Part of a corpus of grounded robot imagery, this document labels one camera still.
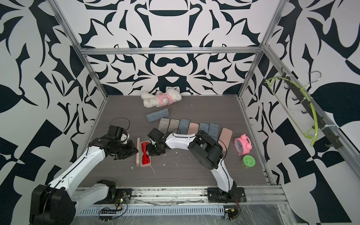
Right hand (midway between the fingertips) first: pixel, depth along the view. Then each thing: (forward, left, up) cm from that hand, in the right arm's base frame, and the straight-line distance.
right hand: (148, 152), depth 88 cm
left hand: (-1, +5, +7) cm, 9 cm away
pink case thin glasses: (+16, -29, +1) cm, 33 cm away
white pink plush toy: (+37, -6, +8) cm, 39 cm away
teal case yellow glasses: (+19, -15, +1) cm, 24 cm away
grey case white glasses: (+18, -22, +1) cm, 29 cm away
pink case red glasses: (-5, +2, +1) cm, 5 cm away
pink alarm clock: (+1, -57, +7) cm, 57 cm away
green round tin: (-7, -59, +3) cm, 59 cm away
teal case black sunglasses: (+19, -9, +1) cm, 21 cm away
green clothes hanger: (+30, -73, +30) cm, 85 cm away
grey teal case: (+25, -5, +5) cm, 26 cm away
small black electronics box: (-30, -46, -3) cm, 55 cm away
